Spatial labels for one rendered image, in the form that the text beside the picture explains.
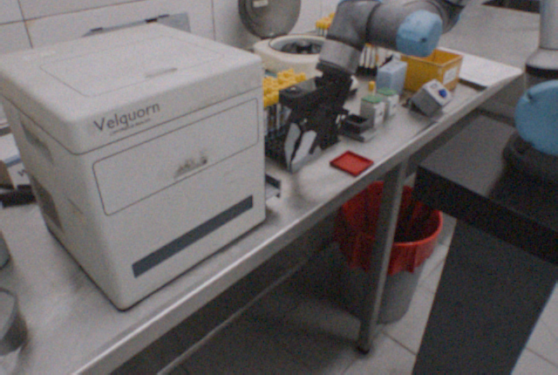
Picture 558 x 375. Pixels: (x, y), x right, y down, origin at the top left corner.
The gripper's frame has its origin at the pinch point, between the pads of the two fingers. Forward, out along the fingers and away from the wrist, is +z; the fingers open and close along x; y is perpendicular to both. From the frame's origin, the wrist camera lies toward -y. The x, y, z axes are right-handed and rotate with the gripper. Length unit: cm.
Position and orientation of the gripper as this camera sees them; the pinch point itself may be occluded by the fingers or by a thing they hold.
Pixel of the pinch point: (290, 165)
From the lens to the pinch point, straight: 82.4
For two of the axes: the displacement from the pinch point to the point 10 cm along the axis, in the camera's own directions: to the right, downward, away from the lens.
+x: -7.1, -3.7, 6.0
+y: 6.1, 0.9, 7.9
